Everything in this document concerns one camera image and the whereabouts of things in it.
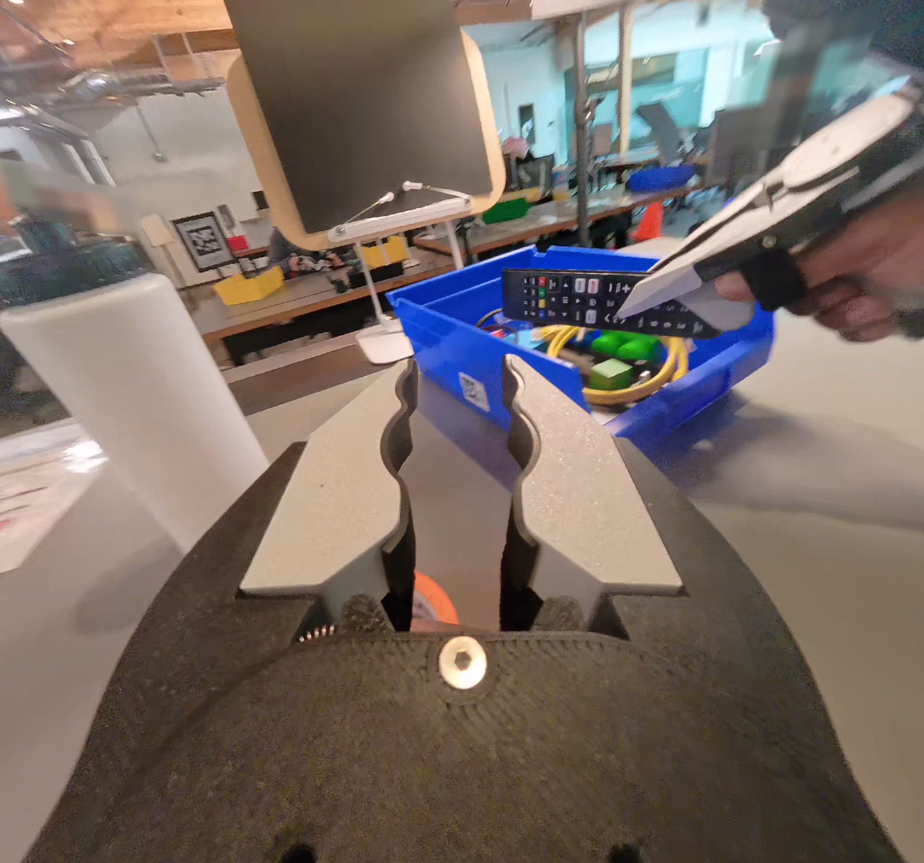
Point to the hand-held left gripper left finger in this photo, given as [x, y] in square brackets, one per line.
[325, 517]

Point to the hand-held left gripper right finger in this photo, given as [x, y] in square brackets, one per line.
[599, 517]

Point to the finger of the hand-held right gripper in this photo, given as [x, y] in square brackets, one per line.
[838, 163]
[693, 293]

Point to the black remote control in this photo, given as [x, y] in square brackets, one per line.
[578, 297]

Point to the orange tape roll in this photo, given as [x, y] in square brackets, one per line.
[433, 600]

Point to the blue plastic bin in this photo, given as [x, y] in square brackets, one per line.
[448, 329]

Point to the white squeeze bottle black cap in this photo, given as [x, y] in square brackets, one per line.
[130, 401]

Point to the person's right hand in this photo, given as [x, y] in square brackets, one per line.
[866, 271]

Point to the orange traffic cone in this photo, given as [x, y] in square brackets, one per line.
[650, 224]

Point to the green plastic block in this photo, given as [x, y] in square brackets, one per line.
[611, 374]
[624, 345]

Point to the small blue tray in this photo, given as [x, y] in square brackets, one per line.
[661, 179]

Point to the wooden work table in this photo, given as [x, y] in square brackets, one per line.
[549, 221]

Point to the white board stand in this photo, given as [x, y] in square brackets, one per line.
[378, 329]

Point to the light stand pole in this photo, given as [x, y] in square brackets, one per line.
[582, 127]

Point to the green box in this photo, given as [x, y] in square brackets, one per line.
[506, 209]

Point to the yellow storage bin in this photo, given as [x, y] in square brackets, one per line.
[250, 286]
[383, 252]

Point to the framed black white tag sign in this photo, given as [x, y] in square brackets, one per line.
[204, 239]

